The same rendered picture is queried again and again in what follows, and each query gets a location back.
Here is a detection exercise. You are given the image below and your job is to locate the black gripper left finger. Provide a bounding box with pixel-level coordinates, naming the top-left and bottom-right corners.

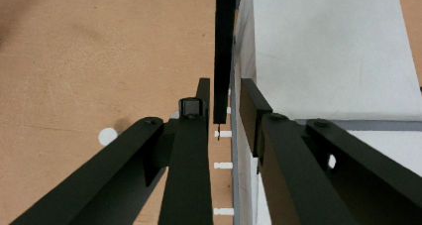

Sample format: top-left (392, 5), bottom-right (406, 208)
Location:
top-left (8, 77), bottom-right (214, 225)

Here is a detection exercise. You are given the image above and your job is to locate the grey cylinder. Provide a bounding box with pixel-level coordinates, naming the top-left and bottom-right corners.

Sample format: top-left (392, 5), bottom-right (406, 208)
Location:
top-left (99, 128), bottom-right (122, 146)

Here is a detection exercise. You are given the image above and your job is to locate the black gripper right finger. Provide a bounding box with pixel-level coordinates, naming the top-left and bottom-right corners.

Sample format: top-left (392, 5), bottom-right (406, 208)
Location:
top-left (239, 78), bottom-right (422, 225)

